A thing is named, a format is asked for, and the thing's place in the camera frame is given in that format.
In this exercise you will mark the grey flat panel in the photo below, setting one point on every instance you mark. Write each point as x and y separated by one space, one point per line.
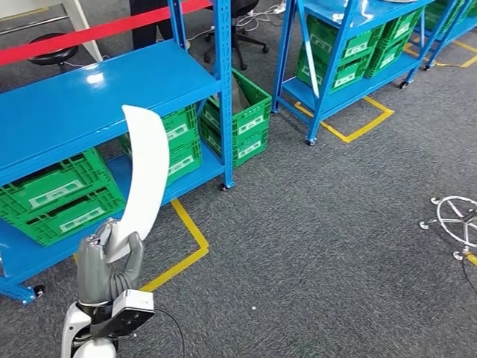
238 99

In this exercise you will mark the grey five-finger robot hand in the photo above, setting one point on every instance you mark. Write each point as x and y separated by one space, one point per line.
93 272

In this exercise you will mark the white panel-leg desk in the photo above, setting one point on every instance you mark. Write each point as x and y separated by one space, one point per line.
84 29

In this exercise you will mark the black office chair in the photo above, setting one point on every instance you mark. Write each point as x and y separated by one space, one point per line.
238 34

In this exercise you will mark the blue metal shelf rack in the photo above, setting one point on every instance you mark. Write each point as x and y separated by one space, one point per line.
346 96
93 99
462 29

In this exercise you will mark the white power strip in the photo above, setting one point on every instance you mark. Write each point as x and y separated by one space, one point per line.
280 8

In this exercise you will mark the yellow floor tape outline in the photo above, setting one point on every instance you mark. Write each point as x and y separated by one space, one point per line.
193 232

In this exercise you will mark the white curved plastic part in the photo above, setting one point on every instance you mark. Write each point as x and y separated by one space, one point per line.
147 168

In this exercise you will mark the red barrier belt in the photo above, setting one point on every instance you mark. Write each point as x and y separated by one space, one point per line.
74 37

